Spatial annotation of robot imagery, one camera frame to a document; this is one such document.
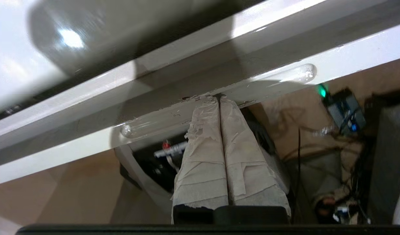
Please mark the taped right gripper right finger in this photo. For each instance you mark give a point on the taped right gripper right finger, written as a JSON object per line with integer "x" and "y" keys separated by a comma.
{"x": 248, "y": 169}

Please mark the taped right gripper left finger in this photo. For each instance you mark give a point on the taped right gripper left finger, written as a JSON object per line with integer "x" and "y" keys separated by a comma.
{"x": 203, "y": 163}

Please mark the beige cabinet drawer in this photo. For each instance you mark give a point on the beige cabinet drawer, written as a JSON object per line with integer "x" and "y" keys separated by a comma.
{"x": 366, "y": 55}

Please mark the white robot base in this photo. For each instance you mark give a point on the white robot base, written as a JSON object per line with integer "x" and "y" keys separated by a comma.
{"x": 144, "y": 182}

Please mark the dark grey box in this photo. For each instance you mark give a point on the dark grey box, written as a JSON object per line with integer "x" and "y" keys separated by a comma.
{"x": 389, "y": 156}

